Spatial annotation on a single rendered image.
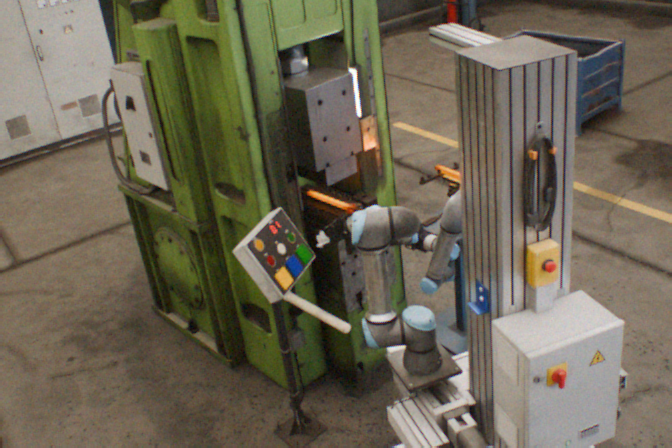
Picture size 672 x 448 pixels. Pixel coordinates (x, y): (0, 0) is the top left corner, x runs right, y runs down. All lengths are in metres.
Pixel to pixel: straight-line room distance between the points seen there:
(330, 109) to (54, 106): 5.39
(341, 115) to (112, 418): 2.08
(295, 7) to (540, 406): 1.97
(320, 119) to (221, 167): 0.62
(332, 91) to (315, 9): 0.39
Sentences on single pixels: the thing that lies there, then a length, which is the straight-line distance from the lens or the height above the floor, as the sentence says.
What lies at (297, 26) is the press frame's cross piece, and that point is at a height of 1.91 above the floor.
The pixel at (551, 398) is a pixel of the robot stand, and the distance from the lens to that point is 2.31.
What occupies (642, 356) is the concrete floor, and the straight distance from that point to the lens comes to 4.17.
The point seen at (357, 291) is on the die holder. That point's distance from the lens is 3.65.
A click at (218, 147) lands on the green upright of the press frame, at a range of 3.53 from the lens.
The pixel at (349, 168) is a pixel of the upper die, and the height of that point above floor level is 1.21.
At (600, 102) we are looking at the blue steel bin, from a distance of 7.10.
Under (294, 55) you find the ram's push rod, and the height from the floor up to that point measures 1.77.
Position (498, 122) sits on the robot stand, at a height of 1.88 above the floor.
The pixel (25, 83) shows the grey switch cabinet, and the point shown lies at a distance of 8.19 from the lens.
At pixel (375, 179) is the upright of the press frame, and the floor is 0.99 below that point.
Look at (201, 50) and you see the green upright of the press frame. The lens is 3.39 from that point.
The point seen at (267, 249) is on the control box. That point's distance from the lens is 3.00.
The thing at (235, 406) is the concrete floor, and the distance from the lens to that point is 3.98.
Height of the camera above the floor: 2.60
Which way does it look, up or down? 26 degrees down
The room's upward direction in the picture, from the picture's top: 8 degrees counter-clockwise
